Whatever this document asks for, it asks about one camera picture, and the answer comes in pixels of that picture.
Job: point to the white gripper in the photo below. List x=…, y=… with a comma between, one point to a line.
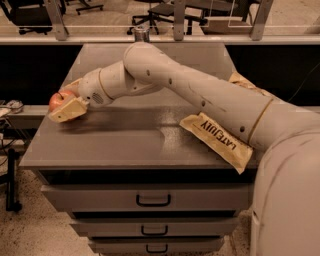
x=90, y=87

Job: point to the red apple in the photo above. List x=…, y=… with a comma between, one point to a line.
x=58, y=99

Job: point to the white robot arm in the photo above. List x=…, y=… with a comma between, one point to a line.
x=286, y=205

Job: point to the silver soda can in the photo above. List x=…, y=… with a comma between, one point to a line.
x=141, y=34

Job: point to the black office chair left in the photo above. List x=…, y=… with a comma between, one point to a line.
x=27, y=15

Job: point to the black office chair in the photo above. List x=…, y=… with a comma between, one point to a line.
x=168, y=11
x=27, y=15

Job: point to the grey drawer cabinet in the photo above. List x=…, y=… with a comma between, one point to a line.
x=93, y=168

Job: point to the black stand left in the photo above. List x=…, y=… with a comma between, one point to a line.
x=12, y=204

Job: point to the black office chair centre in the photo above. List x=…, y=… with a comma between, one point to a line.
x=168, y=11

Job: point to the brown cream chip bag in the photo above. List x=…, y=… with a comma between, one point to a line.
x=207, y=130

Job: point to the top drawer black handle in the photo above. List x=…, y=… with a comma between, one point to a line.
x=148, y=201

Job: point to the drawer black handle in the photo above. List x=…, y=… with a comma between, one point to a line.
x=154, y=231
x=154, y=249
x=148, y=201

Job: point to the middle drawer black handle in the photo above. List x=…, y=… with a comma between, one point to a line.
x=154, y=231

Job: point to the bottom drawer black handle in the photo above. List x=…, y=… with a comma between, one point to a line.
x=154, y=249

